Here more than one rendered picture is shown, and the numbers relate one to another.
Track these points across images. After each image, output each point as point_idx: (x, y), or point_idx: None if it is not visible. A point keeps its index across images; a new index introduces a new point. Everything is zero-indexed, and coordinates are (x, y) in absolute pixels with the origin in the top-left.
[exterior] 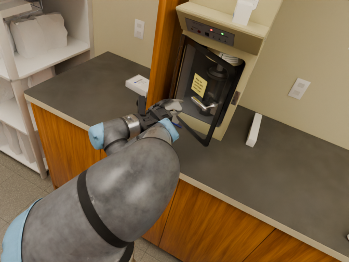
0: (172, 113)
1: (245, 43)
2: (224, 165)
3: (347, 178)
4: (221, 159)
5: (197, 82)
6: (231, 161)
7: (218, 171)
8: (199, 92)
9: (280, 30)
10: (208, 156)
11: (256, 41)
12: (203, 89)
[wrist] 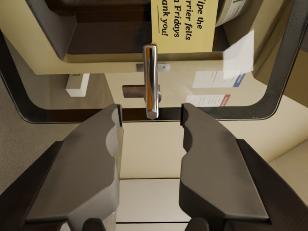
0: (117, 142)
1: (295, 74)
2: (30, 147)
3: None
4: (28, 131)
5: (188, 6)
6: (42, 134)
7: (17, 170)
8: (161, 34)
9: None
10: (4, 123)
11: (306, 98)
12: (181, 44)
